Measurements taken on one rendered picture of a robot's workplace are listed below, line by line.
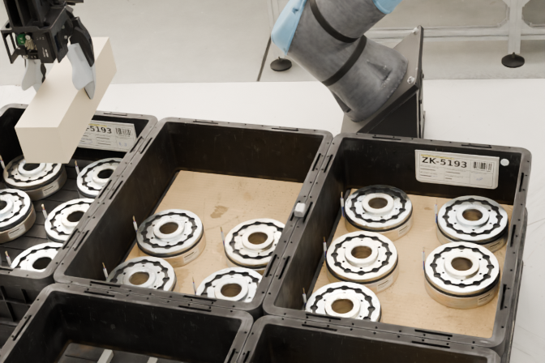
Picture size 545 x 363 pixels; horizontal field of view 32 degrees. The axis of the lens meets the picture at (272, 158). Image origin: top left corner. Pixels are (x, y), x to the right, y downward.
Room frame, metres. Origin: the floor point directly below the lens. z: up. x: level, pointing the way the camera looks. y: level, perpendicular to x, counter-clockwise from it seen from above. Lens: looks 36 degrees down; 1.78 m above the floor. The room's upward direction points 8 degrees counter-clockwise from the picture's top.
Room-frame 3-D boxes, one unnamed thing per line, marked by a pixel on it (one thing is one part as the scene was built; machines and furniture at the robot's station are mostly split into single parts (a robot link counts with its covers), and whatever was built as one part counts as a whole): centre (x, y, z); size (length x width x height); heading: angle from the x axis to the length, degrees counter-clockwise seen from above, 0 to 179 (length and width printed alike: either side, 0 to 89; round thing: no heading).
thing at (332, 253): (0.99, -0.11, 0.86); 0.10 x 0.10 x 0.01
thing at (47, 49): (1.15, 0.29, 1.23); 0.09 x 0.08 x 0.12; 167
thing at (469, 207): (1.04, -0.28, 0.86); 0.05 x 0.05 x 0.01
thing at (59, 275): (1.08, 0.11, 0.92); 0.40 x 0.30 x 0.02; 158
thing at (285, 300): (0.97, -0.17, 0.87); 0.40 x 0.30 x 0.11; 158
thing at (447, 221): (1.04, -0.28, 0.86); 0.10 x 0.10 x 0.01
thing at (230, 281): (0.95, 0.08, 0.86); 0.05 x 0.05 x 0.01
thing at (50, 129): (1.18, 0.28, 1.08); 0.24 x 0.06 x 0.06; 167
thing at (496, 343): (0.97, -0.17, 0.92); 0.40 x 0.30 x 0.02; 158
